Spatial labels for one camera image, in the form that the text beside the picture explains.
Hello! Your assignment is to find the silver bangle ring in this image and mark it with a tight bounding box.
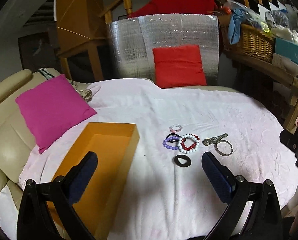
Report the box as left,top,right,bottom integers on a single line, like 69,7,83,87
214,139,234,157

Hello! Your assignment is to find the black ring bangle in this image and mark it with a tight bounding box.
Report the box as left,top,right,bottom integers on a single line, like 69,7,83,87
173,154,192,167

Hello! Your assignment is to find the silver metal watch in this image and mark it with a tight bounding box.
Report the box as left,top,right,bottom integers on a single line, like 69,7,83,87
202,133,228,146

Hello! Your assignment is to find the red bead bracelet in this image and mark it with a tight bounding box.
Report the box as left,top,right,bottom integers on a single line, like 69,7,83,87
180,135,199,152

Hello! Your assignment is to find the white bead bracelet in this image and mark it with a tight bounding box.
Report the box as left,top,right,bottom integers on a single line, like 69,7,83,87
177,133,200,155

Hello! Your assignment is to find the purple bead bracelet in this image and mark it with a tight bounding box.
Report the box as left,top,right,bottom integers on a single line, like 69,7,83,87
162,136,180,151

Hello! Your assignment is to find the beige leather sofa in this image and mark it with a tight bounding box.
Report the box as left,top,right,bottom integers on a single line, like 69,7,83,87
0,67,90,240

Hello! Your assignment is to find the pale pink blanket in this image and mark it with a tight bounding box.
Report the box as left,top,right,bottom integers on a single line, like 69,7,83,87
18,77,298,240

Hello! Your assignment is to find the teal box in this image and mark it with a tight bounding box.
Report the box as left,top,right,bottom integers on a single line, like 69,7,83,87
275,38,298,64

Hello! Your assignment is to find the orange cardboard box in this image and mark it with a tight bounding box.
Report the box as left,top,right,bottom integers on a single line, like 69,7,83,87
55,122,139,239

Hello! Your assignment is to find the magenta pillow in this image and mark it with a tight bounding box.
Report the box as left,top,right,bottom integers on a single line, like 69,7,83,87
15,75,97,154

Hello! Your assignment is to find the wicker basket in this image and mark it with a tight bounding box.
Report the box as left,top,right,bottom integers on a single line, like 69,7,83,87
220,24,275,62

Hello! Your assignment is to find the patterned fabric scrap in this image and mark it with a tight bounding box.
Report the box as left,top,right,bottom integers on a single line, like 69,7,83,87
71,81,93,102

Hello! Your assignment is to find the blue cloth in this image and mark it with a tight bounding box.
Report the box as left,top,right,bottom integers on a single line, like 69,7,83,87
227,9,248,45

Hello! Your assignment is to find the small red pillow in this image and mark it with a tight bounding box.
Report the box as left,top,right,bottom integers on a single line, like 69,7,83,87
152,44,207,88

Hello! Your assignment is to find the large red cushion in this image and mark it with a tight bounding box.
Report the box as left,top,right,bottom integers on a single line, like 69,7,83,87
128,0,216,18

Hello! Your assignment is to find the wooden side table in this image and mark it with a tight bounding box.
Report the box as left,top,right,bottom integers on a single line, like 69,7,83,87
55,0,107,81

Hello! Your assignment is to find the silver insulation foil panel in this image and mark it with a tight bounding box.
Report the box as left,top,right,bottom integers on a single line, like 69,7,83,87
109,14,219,86

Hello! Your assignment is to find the wooden shelf rail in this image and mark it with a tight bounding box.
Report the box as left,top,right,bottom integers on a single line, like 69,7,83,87
225,51,298,134

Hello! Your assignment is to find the black hair tie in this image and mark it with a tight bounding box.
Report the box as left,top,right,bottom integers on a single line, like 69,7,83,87
166,133,183,144

